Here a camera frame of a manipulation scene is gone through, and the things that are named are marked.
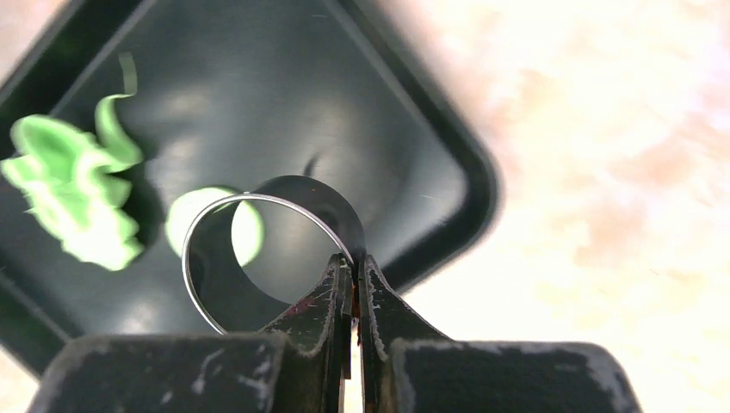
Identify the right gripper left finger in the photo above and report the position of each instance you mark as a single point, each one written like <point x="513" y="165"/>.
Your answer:
<point x="296" y="363"/>

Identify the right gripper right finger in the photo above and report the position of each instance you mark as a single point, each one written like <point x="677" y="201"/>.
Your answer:
<point x="410" y="366"/>

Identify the round metal cookie cutter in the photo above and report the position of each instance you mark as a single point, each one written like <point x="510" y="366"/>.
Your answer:
<point x="305" y="221"/>

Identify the round green dough wrapper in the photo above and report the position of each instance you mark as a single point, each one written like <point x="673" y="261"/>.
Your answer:
<point x="194" y="216"/>

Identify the black baking tray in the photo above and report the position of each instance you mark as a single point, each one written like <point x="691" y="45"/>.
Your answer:
<point x="234" y="93"/>

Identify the green dough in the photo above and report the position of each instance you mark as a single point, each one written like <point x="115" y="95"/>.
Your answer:
<point x="70" y="179"/>

